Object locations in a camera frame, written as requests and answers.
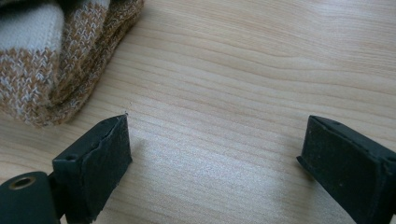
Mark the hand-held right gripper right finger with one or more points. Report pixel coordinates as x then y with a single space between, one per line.
348 168

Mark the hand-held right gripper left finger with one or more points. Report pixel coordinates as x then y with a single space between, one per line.
93 168

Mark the brown and white knitted sock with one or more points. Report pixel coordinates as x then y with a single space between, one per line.
40 62

